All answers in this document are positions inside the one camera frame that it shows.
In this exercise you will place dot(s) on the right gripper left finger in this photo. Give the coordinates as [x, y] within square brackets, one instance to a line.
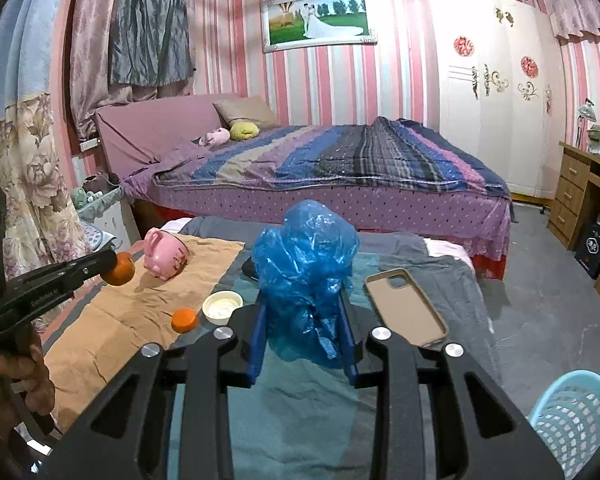
[125, 432]

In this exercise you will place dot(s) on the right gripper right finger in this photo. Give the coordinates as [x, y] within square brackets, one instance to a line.
[440, 394]

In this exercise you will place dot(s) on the small orange fruit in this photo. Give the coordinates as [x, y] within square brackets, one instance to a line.
[122, 272]

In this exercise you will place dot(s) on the blue plastic bag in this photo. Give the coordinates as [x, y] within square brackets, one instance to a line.
[301, 266]

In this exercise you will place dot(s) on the light blue trash basket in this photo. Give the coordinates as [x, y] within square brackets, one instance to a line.
[567, 419]

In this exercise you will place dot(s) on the person left hand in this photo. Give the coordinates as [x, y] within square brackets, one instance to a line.
[31, 374]

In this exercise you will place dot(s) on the orange towel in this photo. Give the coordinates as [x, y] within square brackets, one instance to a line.
[102, 330]

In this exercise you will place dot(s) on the orange bottle cap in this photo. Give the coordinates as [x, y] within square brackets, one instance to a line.
[184, 320]

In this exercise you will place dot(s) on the beige phone case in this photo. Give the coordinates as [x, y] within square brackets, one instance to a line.
[404, 307]

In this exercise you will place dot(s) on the white round cup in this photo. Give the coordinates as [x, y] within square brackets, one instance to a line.
[219, 306]

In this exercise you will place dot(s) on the floral curtain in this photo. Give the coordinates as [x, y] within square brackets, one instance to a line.
[42, 225]

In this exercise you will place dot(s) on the grey teal bed cover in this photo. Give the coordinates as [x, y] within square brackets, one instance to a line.
[304, 421]

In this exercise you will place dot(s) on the pink piggy bank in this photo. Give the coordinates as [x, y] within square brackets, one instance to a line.
[165, 255]

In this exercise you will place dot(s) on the black wallet case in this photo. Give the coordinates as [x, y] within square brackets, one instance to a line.
[249, 270]

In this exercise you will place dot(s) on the black box under desk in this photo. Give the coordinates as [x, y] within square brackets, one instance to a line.
[588, 249]

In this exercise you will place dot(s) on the large purple bed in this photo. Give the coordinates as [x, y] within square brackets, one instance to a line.
[137, 137]

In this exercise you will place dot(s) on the wooden desk with drawers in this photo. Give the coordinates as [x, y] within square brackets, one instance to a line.
[577, 199]

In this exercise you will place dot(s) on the pink plush toy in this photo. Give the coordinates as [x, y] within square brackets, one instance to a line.
[214, 138]

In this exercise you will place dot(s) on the yellow plush toy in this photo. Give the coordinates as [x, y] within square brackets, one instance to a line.
[241, 131]

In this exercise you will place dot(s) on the grey hanging garment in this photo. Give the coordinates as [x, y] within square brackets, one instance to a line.
[149, 43]

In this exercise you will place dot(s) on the striped purple blue blanket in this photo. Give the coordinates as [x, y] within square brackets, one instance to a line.
[388, 153]

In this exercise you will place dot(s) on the beige pillow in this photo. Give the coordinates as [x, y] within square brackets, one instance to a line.
[253, 109]

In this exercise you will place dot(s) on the desk lamp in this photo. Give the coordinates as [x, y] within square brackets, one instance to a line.
[586, 116]

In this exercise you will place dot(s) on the white wardrobe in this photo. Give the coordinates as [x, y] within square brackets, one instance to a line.
[502, 89]

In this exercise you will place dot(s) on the pink window valance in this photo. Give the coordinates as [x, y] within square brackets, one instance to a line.
[574, 18]

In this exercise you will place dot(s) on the framed wedding photo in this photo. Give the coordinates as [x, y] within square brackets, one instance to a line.
[295, 24]

